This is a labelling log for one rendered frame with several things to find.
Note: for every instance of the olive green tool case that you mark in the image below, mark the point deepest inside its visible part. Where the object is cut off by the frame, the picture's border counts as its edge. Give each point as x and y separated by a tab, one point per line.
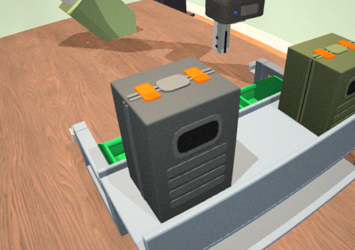
318	88

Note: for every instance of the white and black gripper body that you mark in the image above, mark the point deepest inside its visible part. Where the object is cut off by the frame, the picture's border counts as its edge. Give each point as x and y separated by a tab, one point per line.
230	11

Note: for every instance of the dark grey case with orange latches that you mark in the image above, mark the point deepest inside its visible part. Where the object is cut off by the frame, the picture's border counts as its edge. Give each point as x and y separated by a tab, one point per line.
178	125

